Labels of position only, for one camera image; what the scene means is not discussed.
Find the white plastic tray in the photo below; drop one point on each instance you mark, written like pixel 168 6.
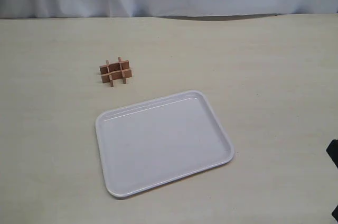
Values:
pixel 156 142

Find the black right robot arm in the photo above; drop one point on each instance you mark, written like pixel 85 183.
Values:
pixel 332 151

